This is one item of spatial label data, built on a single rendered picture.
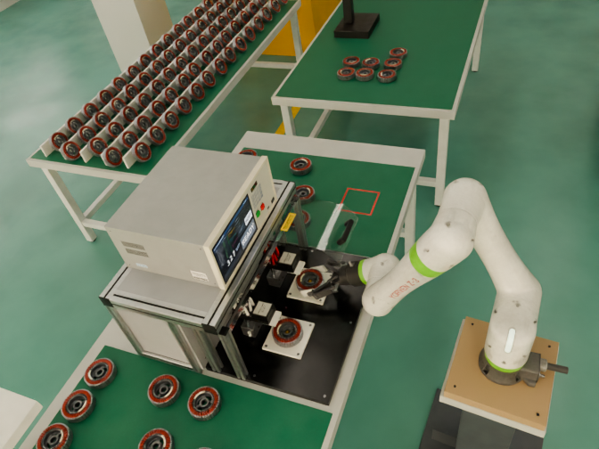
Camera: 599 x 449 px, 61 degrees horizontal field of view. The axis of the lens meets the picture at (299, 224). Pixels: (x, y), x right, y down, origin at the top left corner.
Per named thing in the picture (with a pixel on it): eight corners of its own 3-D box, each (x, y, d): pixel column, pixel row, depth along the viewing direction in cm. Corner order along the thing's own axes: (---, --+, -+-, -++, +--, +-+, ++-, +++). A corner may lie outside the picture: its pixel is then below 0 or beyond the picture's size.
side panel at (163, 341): (205, 366, 186) (177, 315, 163) (201, 373, 184) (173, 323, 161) (143, 348, 195) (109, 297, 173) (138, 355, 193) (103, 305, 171)
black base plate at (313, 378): (378, 263, 209) (378, 259, 207) (329, 406, 168) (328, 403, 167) (274, 243, 225) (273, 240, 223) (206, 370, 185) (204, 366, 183)
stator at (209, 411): (227, 407, 173) (225, 403, 170) (199, 428, 169) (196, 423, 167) (212, 384, 180) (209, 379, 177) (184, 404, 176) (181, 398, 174)
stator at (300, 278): (328, 276, 203) (327, 270, 200) (319, 298, 196) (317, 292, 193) (302, 271, 207) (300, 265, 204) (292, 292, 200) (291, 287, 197)
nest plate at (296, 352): (315, 324, 189) (314, 322, 188) (300, 359, 180) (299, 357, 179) (277, 315, 194) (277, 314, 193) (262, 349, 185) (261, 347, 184)
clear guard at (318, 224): (358, 217, 192) (357, 206, 188) (339, 265, 177) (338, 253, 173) (280, 205, 203) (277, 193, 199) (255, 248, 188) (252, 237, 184)
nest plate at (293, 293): (334, 275, 204) (334, 273, 203) (323, 305, 195) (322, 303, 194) (299, 268, 209) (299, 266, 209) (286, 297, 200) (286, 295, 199)
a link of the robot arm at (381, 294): (446, 251, 149) (413, 235, 148) (440, 283, 142) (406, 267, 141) (388, 297, 178) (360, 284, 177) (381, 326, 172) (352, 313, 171)
